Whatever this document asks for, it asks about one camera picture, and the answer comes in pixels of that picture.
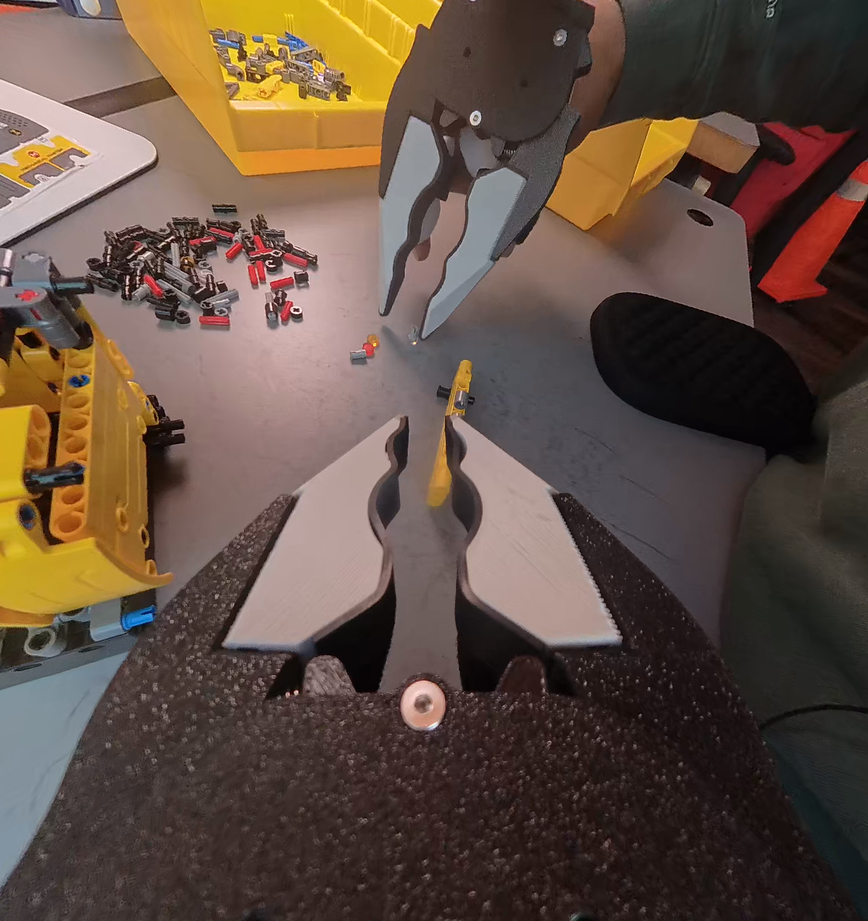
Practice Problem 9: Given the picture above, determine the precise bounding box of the pile of small lego pins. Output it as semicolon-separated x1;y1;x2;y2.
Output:
85;213;320;331

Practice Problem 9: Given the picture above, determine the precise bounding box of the orange traffic cone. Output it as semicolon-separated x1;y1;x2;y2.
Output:
756;140;868;304

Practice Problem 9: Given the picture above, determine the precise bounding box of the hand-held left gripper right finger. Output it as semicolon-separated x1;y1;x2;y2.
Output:
445;416;623;689

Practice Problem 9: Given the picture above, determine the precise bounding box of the black quilted pad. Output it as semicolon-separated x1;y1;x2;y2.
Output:
590;291;817;455

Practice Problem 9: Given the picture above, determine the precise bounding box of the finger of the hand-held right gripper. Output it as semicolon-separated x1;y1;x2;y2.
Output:
378;115;449;318
420;167;528;341

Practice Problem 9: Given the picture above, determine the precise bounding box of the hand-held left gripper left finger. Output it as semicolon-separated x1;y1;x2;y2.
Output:
222;414;411;693

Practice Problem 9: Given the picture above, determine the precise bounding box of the yellow lego beam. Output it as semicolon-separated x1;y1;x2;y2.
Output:
427;360;477;509

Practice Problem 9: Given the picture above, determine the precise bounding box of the pile of grey lego parts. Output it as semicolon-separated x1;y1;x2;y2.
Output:
210;29;354;102

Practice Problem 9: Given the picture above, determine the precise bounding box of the yellow plastic bin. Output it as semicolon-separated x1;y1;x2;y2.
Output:
116;0;449;178
545;117;699;232

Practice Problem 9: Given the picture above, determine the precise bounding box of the person's green sweatshirt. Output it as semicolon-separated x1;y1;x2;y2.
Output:
722;309;868;918

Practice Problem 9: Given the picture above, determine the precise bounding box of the sticker sheet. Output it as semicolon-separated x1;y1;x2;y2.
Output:
0;101;96;226

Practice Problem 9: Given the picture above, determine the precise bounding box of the yellow lego robot model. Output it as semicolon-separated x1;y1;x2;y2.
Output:
0;248;188;681

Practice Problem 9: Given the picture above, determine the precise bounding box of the person's right hand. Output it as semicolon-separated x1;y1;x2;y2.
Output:
569;0;628;132

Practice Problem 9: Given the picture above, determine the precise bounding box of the red bag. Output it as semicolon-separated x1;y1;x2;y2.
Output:
729;122;856;239

